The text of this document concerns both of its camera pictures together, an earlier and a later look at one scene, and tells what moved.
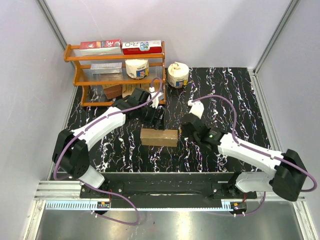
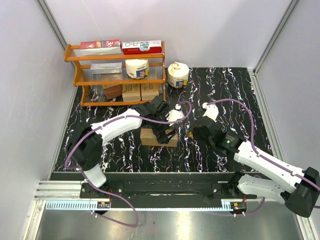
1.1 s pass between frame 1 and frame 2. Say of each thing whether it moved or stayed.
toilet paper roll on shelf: stayed
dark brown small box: stayed
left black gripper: moved
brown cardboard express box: stayed
